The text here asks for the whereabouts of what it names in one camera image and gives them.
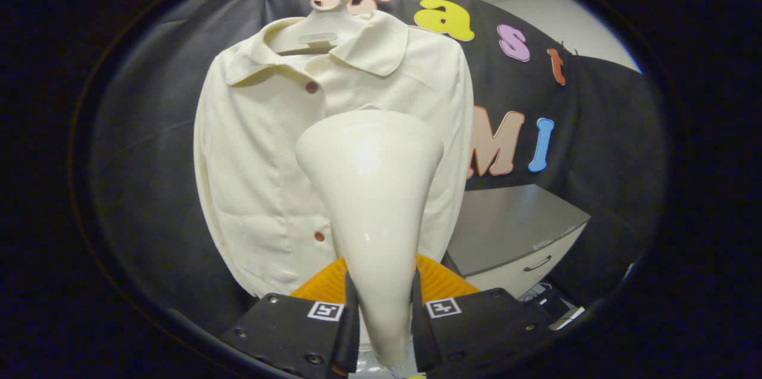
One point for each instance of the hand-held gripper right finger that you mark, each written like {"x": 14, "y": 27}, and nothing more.
{"x": 424, "y": 337}

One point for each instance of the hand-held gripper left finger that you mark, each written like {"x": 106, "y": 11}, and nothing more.
{"x": 347, "y": 337}

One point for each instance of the white garment steamer nozzle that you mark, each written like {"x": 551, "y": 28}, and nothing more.
{"x": 369, "y": 188}

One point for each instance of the cream button-up shirt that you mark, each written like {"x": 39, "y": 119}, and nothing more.
{"x": 256, "y": 159}

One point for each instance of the cream plastic clothes hanger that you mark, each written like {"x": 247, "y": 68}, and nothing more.
{"x": 321, "y": 31}

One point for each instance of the beige cabinet with grey top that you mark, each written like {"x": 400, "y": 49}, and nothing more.
{"x": 512, "y": 224}

